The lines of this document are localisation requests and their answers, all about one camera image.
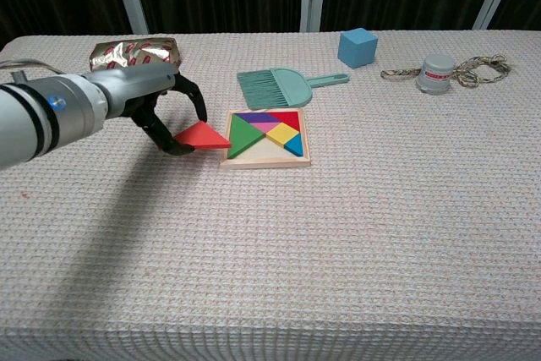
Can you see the blue foam cube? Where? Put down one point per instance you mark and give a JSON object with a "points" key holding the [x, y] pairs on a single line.
{"points": [[357, 48]]}

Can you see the red wooden tangram triangle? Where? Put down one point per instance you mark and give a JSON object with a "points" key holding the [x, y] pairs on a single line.
{"points": [[289, 118]]}

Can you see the teal plastic dustpan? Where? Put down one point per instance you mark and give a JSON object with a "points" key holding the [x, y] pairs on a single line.
{"points": [[298, 84]]}

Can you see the beige waffle tablecloth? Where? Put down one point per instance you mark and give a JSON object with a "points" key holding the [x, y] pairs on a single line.
{"points": [[296, 251]]}

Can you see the yellow square tangram piece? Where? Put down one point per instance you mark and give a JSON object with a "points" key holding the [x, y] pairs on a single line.
{"points": [[282, 134]]}

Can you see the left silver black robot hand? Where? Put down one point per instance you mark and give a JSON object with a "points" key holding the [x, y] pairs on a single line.
{"points": [[135, 84]]}

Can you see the purple parallelogram tangram piece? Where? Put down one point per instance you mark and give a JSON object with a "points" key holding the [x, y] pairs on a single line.
{"points": [[255, 118]]}

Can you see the teal hand brush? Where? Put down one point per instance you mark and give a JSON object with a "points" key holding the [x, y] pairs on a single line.
{"points": [[260, 88]]}

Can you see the wooden tangram puzzle tray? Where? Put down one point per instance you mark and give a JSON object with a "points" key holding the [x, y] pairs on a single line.
{"points": [[266, 164]]}

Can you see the grey plastic cup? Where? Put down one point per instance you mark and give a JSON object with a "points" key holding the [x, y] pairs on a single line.
{"points": [[436, 75]]}

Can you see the pink wooden tangram triangle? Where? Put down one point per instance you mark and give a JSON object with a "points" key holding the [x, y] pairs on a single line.
{"points": [[264, 127]]}

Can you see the blue triangular tangram piece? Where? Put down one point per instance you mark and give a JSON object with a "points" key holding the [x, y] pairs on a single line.
{"points": [[296, 146]]}

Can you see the gold foil snack bag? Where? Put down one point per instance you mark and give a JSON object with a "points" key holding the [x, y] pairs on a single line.
{"points": [[135, 52]]}

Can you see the red triangle tangram piece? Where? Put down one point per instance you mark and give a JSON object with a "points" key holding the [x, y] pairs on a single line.
{"points": [[203, 137]]}

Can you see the green wooden tangram triangle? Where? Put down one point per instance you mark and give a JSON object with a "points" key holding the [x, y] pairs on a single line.
{"points": [[245, 135]]}

